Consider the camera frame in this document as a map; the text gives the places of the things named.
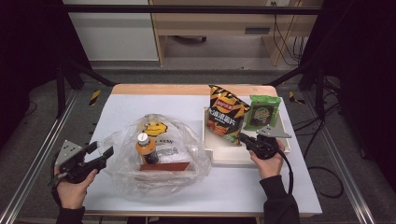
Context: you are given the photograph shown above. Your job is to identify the white plastic bin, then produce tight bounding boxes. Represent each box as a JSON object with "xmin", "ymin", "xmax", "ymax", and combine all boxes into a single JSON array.
[{"xmin": 202, "ymin": 105, "xmax": 292, "ymax": 166}]

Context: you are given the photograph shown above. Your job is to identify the person's left hand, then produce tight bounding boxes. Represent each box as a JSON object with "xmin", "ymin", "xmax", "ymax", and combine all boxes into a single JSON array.
[{"xmin": 53, "ymin": 166, "xmax": 99, "ymax": 210}]

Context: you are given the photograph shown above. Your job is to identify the black curtain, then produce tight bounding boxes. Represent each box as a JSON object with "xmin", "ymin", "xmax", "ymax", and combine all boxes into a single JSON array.
[
  {"xmin": 0, "ymin": 0, "xmax": 92, "ymax": 141},
  {"xmin": 300, "ymin": 0, "xmax": 396, "ymax": 188}
]

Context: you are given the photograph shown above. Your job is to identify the green snack packet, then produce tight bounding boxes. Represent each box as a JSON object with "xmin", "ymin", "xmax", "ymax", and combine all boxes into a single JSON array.
[{"xmin": 243, "ymin": 94, "xmax": 283, "ymax": 132}]

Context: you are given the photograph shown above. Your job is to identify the black metal stand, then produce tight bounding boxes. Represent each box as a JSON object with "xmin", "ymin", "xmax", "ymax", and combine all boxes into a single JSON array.
[
  {"xmin": 267, "ymin": 59, "xmax": 326, "ymax": 119},
  {"xmin": 55, "ymin": 59, "xmax": 116, "ymax": 119}
]

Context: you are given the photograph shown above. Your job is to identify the person's right hand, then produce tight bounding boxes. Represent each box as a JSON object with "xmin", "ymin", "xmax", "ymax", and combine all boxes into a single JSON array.
[{"xmin": 248, "ymin": 138, "xmax": 286, "ymax": 180}]

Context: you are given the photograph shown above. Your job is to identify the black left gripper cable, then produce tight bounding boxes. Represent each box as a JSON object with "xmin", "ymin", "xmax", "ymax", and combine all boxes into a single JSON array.
[{"xmin": 48, "ymin": 152, "xmax": 62, "ymax": 189}]

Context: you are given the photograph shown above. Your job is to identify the orange juice bottle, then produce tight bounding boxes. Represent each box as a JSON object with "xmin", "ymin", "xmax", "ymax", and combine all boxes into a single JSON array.
[{"xmin": 135, "ymin": 132, "xmax": 160, "ymax": 165}]

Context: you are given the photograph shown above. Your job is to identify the black orange chip bag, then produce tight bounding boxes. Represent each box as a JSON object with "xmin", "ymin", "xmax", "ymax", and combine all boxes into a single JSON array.
[{"xmin": 206, "ymin": 84, "xmax": 251, "ymax": 147}]

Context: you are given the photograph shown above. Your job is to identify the yellow black tape strip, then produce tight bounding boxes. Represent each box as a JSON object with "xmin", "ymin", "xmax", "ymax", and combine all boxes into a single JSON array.
[
  {"xmin": 89, "ymin": 89, "xmax": 102, "ymax": 106},
  {"xmin": 288, "ymin": 91, "xmax": 306, "ymax": 105}
]

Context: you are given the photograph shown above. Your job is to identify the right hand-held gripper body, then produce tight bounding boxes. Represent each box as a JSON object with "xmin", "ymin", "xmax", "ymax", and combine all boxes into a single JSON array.
[{"xmin": 248, "ymin": 124, "xmax": 292, "ymax": 161}]

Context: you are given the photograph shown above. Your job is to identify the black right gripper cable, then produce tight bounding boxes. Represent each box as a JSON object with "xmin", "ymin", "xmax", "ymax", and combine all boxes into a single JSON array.
[{"xmin": 278, "ymin": 148, "xmax": 346, "ymax": 200}]

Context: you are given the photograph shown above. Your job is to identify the bundle of black cables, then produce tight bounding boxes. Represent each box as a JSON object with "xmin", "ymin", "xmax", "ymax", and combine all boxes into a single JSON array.
[{"xmin": 292, "ymin": 74, "xmax": 367, "ymax": 160}]

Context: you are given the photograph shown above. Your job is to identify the white table mat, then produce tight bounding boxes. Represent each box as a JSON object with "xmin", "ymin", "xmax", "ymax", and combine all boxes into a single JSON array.
[{"xmin": 82, "ymin": 93, "xmax": 323, "ymax": 216}]

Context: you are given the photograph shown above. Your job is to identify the black horizontal metal bar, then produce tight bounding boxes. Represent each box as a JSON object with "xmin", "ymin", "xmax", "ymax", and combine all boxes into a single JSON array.
[{"xmin": 62, "ymin": 4, "xmax": 323, "ymax": 16}]

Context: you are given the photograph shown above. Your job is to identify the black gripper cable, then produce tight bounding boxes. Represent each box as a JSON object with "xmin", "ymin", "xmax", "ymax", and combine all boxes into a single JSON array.
[
  {"xmin": 278, "ymin": 148, "xmax": 346, "ymax": 200},
  {"xmin": 48, "ymin": 152, "xmax": 62, "ymax": 189}
]

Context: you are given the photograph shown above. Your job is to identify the aluminium rail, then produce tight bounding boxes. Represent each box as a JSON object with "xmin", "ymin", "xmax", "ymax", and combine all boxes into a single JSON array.
[
  {"xmin": 303, "ymin": 92, "xmax": 377, "ymax": 224},
  {"xmin": 0, "ymin": 90, "xmax": 80, "ymax": 224}
]

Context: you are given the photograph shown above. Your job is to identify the clear plastic bag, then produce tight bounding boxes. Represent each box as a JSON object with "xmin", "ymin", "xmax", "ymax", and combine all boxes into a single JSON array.
[{"xmin": 99, "ymin": 113, "xmax": 212, "ymax": 200}]

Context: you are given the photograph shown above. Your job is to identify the hanging black cables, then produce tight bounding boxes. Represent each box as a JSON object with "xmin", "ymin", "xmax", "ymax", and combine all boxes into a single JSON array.
[{"xmin": 272, "ymin": 2, "xmax": 307, "ymax": 67}]

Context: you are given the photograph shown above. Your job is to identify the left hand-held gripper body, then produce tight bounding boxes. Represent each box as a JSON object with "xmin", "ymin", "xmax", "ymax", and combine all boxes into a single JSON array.
[{"xmin": 54, "ymin": 139, "xmax": 102, "ymax": 185}]

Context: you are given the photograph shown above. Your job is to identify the thin black cable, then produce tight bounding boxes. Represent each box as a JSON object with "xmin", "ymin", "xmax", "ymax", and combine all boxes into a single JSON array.
[{"xmin": 17, "ymin": 101, "xmax": 38, "ymax": 119}]

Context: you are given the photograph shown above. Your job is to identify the white cabinet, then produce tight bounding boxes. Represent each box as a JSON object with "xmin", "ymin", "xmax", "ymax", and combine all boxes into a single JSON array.
[{"xmin": 64, "ymin": 0, "xmax": 160, "ymax": 63}]

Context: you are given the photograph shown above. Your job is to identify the red box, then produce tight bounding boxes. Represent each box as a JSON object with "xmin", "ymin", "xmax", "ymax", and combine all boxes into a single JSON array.
[{"xmin": 138, "ymin": 161, "xmax": 191, "ymax": 172}]

